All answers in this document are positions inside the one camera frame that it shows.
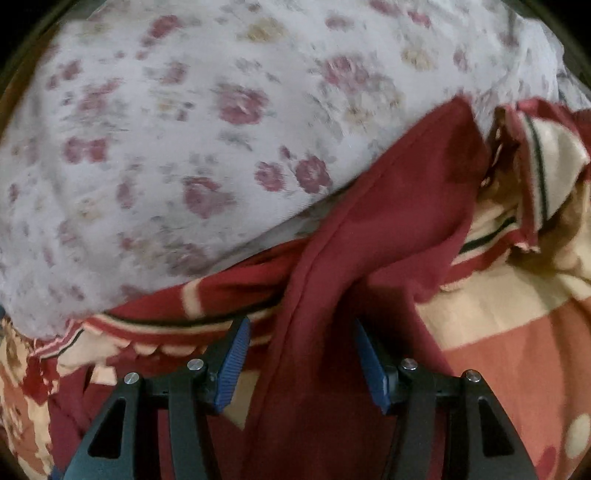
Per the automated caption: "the polka dot printed blanket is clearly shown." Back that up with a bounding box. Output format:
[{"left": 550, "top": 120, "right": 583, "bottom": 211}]
[{"left": 0, "top": 99, "right": 591, "bottom": 480}]

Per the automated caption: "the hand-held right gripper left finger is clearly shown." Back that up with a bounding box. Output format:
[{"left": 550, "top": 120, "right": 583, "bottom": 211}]
[{"left": 62, "top": 318, "right": 251, "bottom": 480}]

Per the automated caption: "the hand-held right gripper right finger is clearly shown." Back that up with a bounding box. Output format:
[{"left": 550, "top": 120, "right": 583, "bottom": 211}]
[{"left": 353, "top": 320, "right": 539, "bottom": 480}]

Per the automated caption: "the maroon garment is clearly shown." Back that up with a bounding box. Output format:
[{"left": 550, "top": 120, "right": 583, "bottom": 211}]
[{"left": 48, "top": 96, "right": 491, "bottom": 480}]

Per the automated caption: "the white floral bed sheet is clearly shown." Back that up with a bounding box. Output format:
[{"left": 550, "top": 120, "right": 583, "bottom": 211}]
[{"left": 0, "top": 0, "right": 591, "bottom": 343}]

